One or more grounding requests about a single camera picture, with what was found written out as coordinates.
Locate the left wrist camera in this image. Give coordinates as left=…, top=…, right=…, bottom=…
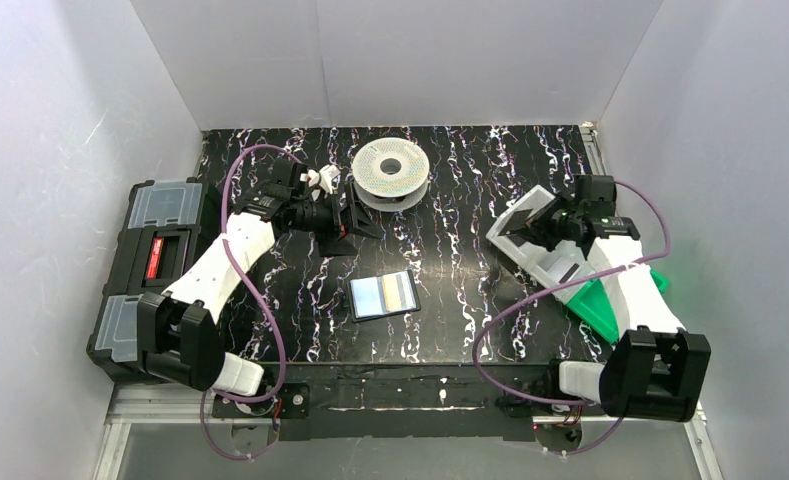
left=267, top=158, right=308, bottom=199

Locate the green plastic bin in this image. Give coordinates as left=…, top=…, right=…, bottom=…
left=564, top=267, right=671, bottom=344

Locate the white plastic bin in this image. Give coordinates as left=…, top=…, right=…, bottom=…
left=486, top=185, right=595, bottom=288

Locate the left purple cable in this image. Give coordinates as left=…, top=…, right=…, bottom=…
left=199, top=144, right=303, bottom=462

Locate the black plastic toolbox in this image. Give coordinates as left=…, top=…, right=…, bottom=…
left=86, top=177, right=221, bottom=384

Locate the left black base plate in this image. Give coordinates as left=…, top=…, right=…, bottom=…
left=211, top=381, right=312, bottom=421

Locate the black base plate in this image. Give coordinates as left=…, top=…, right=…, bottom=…
left=211, top=381, right=312, bottom=421
left=503, top=378, right=607, bottom=420

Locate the grey striped credit card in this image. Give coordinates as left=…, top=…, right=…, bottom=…
left=380, top=270, right=419, bottom=313

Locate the white filament spool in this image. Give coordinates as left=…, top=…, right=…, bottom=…
left=350, top=137, right=430, bottom=213

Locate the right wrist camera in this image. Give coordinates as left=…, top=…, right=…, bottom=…
left=573, top=174, right=617, bottom=216

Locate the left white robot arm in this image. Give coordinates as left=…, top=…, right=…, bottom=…
left=137, top=186, right=383, bottom=402

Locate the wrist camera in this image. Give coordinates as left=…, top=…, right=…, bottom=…
left=573, top=174, right=617, bottom=216
left=267, top=158, right=308, bottom=199

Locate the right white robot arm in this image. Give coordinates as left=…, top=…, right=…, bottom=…
left=496, top=196, right=711, bottom=422

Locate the aluminium frame rail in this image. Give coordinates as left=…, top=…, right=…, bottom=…
left=95, top=373, right=723, bottom=479

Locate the purple cable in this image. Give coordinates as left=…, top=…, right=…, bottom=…
left=470, top=180, right=674, bottom=458
left=199, top=144, right=303, bottom=462

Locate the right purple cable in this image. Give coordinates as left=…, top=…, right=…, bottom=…
left=470, top=180, right=674, bottom=458

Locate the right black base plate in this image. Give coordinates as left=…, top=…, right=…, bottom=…
left=503, top=378, right=607, bottom=420

